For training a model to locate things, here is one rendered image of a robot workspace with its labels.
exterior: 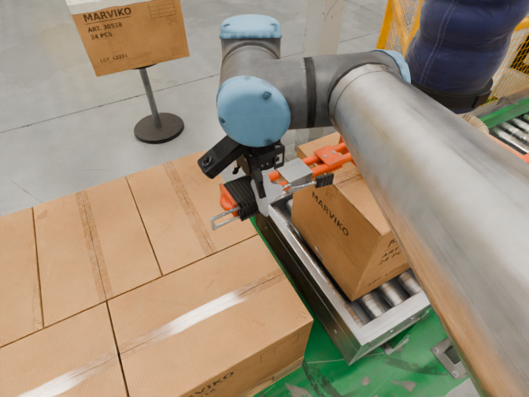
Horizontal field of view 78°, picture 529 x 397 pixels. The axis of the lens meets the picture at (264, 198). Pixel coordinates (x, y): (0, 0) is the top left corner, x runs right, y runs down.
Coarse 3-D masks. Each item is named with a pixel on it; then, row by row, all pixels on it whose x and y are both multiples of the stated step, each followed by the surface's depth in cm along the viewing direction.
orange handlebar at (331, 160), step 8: (344, 144) 85; (320, 152) 82; (328, 152) 82; (336, 152) 82; (512, 152) 83; (304, 160) 81; (312, 160) 82; (320, 160) 83; (328, 160) 80; (336, 160) 80; (344, 160) 82; (528, 160) 81; (320, 168) 79; (328, 168) 80; (336, 168) 82; (272, 176) 78; (280, 184) 76; (224, 200) 72; (224, 208) 72
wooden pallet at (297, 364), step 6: (300, 360) 140; (288, 366) 137; (294, 366) 143; (300, 366) 149; (282, 372) 139; (288, 372) 145; (270, 378) 145; (276, 378) 142; (258, 384) 133; (264, 384) 143; (270, 384) 144; (252, 390) 142; (258, 390) 142; (240, 396) 140; (246, 396) 140
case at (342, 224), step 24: (312, 144) 107; (336, 144) 107; (504, 144) 106; (312, 168) 103; (312, 192) 109; (336, 192) 95; (360, 192) 93; (312, 216) 116; (336, 216) 100; (360, 216) 89; (312, 240) 123; (336, 240) 106; (360, 240) 93; (384, 240) 87; (336, 264) 112; (360, 264) 98; (384, 264) 102; (408, 264) 116; (360, 288) 107
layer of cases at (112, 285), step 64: (128, 192) 148; (192, 192) 148; (0, 256) 126; (64, 256) 126; (128, 256) 126; (192, 256) 126; (256, 256) 126; (0, 320) 109; (64, 320) 110; (128, 320) 109; (192, 320) 109; (256, 320) 109; (0, 384) 97; (64, 384) 97; (128, 384) 97; (192, 384) 97; (256, 384) 132
